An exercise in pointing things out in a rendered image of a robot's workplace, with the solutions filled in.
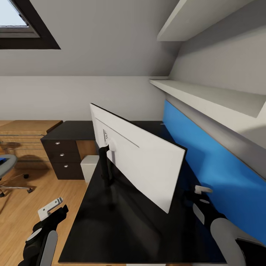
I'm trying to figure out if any mouse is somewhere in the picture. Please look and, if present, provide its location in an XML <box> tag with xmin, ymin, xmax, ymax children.
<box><xmin>189</xmin><ymin>183</ymin><xmax>196</xmax><ymax>192</ymax></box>

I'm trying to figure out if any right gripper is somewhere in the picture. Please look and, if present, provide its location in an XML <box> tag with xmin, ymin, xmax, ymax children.
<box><xmin>184</xmin><ymin>190</ymin><xmax>211</xmax><ymax>203</ymax></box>

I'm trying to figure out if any swivel chair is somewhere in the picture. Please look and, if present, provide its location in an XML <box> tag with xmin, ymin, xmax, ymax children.
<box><xmin>0</xmin><ymin>154</ymin><xmax>32</xmax><ymax>198</ymax></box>

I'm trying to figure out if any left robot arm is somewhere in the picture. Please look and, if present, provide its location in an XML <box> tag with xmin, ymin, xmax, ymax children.
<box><xmin>18</xmin><ymin>198</ymin><xmax>69</xmax><ymax>266</ymax></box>

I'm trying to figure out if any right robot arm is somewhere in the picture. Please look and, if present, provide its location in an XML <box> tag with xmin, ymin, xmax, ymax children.
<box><xmin>184</xmin><ymin>185</ymin><xmax>266</xmax><ymax>266</ymax></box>

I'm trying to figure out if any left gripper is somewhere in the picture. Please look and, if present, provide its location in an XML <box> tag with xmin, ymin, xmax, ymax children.
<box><xmin>33</xmin><ymin>205</ymin><xmax>69</xmax><ymax>230</ymax></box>

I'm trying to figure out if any monitor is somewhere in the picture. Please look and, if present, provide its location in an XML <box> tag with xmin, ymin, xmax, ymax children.
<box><xmin>90</xmin><ymin>103</ymin><xmax>188</xmax><ymax>214</ymax></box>

